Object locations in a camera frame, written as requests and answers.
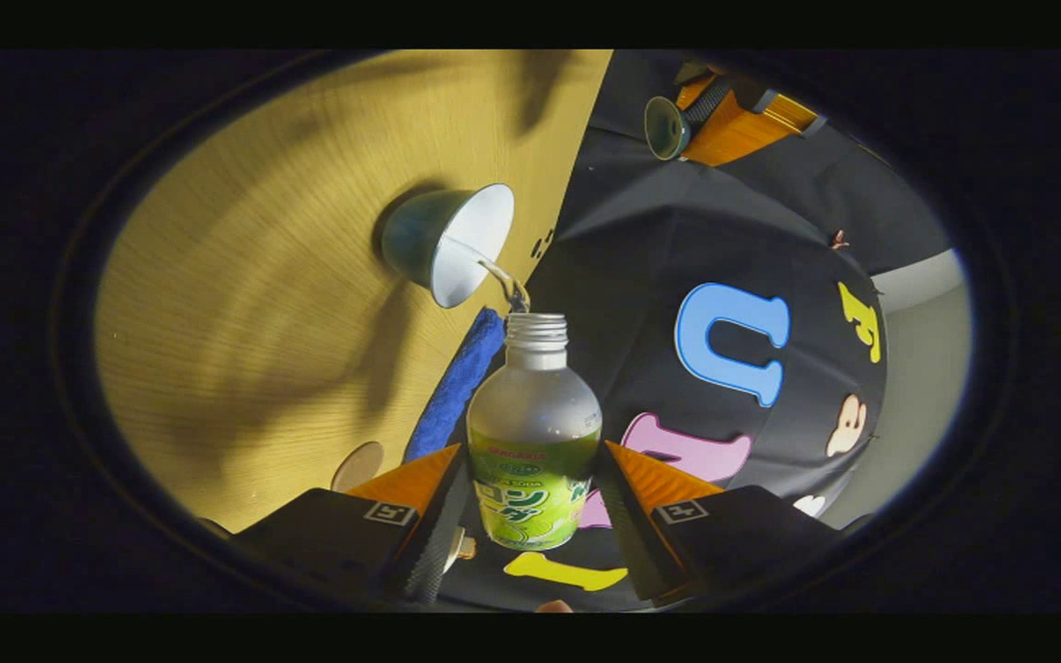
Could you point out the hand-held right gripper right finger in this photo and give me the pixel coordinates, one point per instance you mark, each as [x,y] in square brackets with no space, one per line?
[627,534]

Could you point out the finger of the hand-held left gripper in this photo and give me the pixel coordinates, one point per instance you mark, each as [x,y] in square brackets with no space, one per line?
[694,87]
[733,129]

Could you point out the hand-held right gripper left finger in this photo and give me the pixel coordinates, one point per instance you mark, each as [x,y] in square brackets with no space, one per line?
[434,552]

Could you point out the teal teacup lid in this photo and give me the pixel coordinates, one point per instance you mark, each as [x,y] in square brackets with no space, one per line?
[666,127]

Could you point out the round tan coaster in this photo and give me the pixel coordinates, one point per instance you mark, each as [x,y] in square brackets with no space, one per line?
[357,466]

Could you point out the silver green water bottle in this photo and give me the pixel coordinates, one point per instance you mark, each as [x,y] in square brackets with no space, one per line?
[535,414]

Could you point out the white teacup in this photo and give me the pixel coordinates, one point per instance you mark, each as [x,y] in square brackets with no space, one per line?
[466,239]

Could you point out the black backdrop cloth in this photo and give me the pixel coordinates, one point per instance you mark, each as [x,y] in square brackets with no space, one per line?
[641,239]

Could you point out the red clip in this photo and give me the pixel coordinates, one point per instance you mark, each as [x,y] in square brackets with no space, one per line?
[839,241]

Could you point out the blue towel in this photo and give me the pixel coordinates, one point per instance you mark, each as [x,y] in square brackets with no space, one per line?
[457,387]

